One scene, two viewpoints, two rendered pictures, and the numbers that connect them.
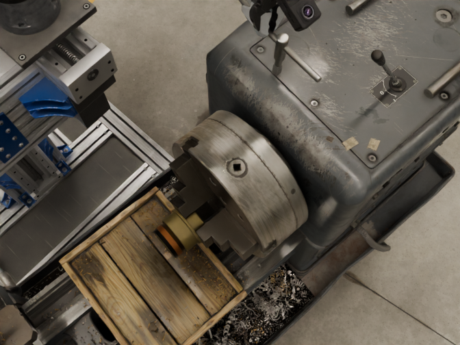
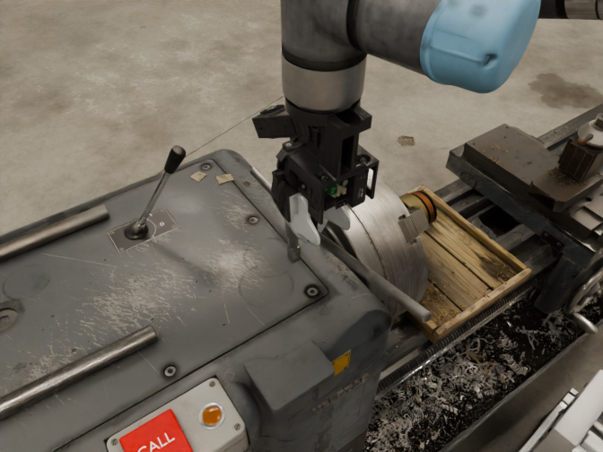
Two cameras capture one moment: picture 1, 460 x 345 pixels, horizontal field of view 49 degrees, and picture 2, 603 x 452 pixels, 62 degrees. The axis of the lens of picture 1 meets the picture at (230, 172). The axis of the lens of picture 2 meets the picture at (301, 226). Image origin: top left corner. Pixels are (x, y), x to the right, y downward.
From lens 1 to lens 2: 1.06 m
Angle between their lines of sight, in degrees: 64
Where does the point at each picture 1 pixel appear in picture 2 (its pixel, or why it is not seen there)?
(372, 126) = (191, 191)
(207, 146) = (388, 207)
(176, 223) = (413, 203)
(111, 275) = (472, 260)
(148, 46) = not seen: outside the picture
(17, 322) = (549, 189)
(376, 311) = not seen: hidden behind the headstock
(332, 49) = (205, 282)
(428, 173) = not seen: hidden behind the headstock
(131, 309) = (446, 234)
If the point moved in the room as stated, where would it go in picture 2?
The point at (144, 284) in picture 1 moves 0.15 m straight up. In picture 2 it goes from (436, 251) to (449, 206)
